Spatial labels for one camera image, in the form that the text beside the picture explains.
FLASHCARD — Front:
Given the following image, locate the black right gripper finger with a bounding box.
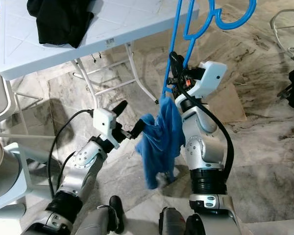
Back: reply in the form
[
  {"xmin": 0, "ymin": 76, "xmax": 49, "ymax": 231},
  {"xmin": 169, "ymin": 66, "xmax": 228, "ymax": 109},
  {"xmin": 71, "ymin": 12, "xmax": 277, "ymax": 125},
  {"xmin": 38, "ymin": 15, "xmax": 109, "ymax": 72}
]
[{"xmin": 168, "ymin": 51, "xmax": 185, "ymax": 79}]

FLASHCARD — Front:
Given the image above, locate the blue shirt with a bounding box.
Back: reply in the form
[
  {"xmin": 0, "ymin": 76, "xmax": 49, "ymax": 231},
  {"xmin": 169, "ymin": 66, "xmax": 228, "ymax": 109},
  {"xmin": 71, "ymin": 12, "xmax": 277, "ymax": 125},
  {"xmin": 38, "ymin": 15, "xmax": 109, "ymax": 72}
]
[{"xmin": 135, "ymin": 95, "xmax": 187, "ymax": 190}]

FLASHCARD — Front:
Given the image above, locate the blue plastic hanger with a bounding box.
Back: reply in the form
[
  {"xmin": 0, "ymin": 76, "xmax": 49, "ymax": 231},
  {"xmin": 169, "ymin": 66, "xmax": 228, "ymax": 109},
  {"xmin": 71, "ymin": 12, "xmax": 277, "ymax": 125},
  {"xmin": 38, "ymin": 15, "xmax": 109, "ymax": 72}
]
[{"xmin": 162, "ymin": 0, "xmax": 258, "ymax": 96}]

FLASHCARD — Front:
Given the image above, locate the white plastic folding table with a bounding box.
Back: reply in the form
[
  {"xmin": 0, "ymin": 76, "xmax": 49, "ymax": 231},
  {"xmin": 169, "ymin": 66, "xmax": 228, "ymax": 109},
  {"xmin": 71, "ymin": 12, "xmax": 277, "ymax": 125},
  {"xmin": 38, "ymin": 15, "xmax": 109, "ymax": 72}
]
[{"xmin": 0, "ymin": 0, "xmax": 200, "ymax": 109}]

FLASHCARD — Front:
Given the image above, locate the silver right robot leg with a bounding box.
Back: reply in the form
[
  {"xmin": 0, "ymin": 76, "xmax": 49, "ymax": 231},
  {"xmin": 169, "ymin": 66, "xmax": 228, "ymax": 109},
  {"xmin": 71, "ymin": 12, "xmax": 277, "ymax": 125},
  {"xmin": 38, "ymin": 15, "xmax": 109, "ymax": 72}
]
[{"xmin": 159, "ymin": 207, "xmax": 192, "ymax": 235}]

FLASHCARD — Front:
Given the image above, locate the black garment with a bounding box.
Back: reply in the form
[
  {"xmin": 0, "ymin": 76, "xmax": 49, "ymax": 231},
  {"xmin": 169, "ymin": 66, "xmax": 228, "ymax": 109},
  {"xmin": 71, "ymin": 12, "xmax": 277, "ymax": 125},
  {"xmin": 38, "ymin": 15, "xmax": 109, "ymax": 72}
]
[{"xmin": 26, "ymin": 0, "xmax": 95, "ymax": 48}]

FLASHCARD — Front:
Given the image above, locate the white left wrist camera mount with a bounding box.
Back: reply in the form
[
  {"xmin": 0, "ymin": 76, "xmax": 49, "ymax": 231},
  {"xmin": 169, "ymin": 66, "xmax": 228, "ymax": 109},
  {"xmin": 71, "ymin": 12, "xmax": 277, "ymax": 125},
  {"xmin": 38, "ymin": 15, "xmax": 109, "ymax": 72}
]
[{"xmin": 93, "ymin": 109, "xmax": 121, "ymax": 142}]

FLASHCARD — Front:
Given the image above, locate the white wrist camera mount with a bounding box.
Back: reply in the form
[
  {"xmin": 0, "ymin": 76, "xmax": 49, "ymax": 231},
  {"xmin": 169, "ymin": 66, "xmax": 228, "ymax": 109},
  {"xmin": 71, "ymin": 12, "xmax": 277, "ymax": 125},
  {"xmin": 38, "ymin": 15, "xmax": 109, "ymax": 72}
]
[
  {"xmin": 191, "ymin": 61, "xmax": 228, "ymax": 98},
  {"xmin": 93, "ymin": 109, "xmax": 121, "ymax": 142}
]

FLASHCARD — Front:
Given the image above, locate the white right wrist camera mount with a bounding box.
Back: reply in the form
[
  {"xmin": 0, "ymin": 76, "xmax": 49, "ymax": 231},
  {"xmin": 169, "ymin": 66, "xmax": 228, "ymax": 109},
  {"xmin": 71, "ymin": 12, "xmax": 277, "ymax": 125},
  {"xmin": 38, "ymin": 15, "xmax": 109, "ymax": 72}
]
[{"xmin": 191, "ymin": 61, "xmax": 228, "ymax": 98}]

